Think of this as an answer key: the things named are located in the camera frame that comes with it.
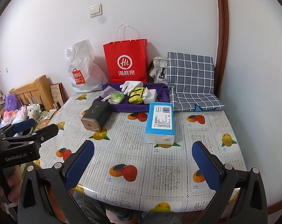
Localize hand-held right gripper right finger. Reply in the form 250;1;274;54
192;141;269;224

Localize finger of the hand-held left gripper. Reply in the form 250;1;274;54
2;124;58;148
0;119;36;137

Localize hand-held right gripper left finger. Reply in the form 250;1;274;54
17;140;95;224

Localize translucent mesh pouch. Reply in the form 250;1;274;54
101;86;119;102

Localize green tissue packet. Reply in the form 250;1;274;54
108;92;125;104

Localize yellow pouch with black straps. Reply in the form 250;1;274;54
128;87;149;104

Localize white sponge block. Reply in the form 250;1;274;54
143;89;158;105

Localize white toy figure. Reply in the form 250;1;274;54
119;81;144;96

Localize person's left hand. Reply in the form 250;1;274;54
0;167;22;211

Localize wooden nightstand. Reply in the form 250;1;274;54
36;103;69;131

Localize clear glass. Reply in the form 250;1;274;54
37;115;48;130

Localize black and white print pillow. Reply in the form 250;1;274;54
26;103;43;122

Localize purple plush toy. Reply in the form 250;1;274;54
4;94;21;111

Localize illustrated book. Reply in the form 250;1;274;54
49;82;65;103

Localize wooden headboard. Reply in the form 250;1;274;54
9;75;54;112

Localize person's legs in jeans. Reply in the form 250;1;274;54
73;187;202;224

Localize dark green box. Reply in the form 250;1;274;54
81;101;111;132

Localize fruit print tablecloth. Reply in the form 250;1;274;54
36;91;247;215

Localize blue tissue pack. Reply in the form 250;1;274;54
145;102;175;144

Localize white plastic shopping bag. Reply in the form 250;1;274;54
65;39;110;93

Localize grey checked fabric bag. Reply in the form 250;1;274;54
166;51;225;112

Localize grey backpack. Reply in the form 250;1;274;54
148;56;168;84

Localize red paper bag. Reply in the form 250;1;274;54
103;23;149;84

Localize white light switch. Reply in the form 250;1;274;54
89;4;103;17

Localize wooden door frame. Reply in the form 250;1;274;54
213;0;229;70

